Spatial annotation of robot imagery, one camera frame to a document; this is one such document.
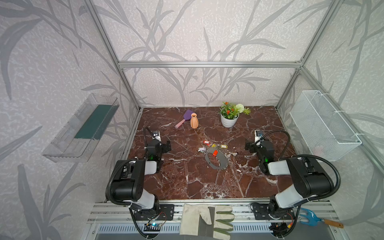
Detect beige green work glove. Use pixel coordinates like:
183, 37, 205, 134
180, 204, 235, 240

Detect blue garden hand fork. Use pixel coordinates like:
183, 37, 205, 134
300, 208, 344, 229

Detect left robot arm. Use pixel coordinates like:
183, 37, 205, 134
106, 139, 172, 215

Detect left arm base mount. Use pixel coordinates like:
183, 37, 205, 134
134, 204, 175, 221

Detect white wire mesh basket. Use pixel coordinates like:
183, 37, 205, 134
290, 90, 362, 162

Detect clear plastic wall shelf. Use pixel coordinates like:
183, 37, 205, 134
42, 94, 120, 163

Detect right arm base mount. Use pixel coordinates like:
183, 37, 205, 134
250, 203, 295, 220

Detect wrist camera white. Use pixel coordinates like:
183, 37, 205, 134
152, 130, 162, 142
255, 130, 264, 143

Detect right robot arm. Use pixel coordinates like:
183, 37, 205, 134
245, 140, 341, 220

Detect right circuit board wires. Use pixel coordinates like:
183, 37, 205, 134
269, 220, 295, 238

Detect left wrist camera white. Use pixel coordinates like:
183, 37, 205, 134
152, 130, 162, 142

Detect orange ribbed vase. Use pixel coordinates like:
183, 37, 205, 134
190, 113, 199, 129

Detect white pot artificial plant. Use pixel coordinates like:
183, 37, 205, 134
220, 102, 251, 128

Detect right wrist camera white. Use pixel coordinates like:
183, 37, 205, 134
255, 130, 264, 143

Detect left circuit board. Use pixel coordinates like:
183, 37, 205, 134
144, 223, 163, 232

